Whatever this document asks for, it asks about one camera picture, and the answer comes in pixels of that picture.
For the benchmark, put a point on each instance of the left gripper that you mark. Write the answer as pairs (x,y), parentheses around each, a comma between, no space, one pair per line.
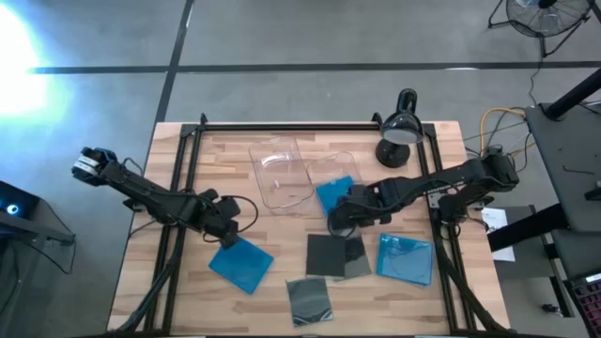
(223,213)

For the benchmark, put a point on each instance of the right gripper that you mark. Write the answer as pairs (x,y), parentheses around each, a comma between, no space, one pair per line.
(371,202)

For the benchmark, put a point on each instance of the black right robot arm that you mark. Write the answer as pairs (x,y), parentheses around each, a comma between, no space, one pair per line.
(446,178)

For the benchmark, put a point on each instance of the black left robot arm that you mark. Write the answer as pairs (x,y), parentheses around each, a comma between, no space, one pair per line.
(141,192)

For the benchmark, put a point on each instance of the small clear plastic bin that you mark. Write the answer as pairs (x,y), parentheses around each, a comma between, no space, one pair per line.
(328,166)

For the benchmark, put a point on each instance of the large clear plastic bin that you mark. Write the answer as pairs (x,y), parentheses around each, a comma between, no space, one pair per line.
(282,164)

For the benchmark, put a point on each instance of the black desk lamp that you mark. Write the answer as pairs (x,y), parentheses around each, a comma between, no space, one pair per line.
(401,127)

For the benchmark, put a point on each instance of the white paper sheet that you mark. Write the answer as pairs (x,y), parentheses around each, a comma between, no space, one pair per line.
(498,220)

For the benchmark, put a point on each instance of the black computer with blue light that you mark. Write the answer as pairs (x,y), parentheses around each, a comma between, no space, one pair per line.
(19,211)

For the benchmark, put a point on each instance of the grey side table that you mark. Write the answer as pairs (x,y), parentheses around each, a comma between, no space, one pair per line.
(563,164)

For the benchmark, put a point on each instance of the black stand beam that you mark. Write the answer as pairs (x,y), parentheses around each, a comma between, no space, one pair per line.
(573,96)

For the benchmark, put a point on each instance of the backlit keyboard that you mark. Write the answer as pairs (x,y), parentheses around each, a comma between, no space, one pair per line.
(589,300)

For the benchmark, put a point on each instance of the black floor fan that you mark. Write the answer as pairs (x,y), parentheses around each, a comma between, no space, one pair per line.
(544,21)

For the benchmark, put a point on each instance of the black metal table frame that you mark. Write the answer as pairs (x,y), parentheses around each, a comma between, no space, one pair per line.
(282,127)

